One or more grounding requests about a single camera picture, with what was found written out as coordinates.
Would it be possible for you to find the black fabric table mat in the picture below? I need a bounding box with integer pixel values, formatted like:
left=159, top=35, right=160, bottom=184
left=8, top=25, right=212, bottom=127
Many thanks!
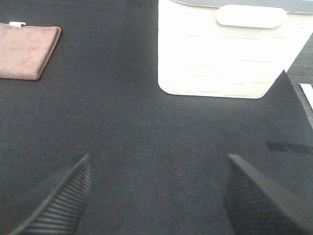
left=0, top=0, right=313, bottom=235

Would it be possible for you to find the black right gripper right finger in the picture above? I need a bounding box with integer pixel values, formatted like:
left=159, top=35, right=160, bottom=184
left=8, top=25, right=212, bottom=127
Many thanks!
left=223, top=154, right=313, bottom=235

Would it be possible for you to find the white plastic storage basket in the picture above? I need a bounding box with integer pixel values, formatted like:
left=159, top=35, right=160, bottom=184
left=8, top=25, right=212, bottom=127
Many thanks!
left=157, top=0, right=313, bottom=99

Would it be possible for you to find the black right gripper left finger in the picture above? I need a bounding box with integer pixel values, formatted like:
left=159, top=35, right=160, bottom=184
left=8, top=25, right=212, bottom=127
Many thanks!
left=0, top=154, right=91, bottom=235

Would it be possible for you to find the pink towel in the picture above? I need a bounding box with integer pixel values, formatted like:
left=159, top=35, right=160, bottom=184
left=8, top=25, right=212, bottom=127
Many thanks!
left=0, top=23, right=62, bottom=80

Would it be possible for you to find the white towel label tag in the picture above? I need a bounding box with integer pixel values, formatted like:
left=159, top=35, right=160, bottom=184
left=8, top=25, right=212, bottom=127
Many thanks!
left=9, top=21, right=26, bottom=27

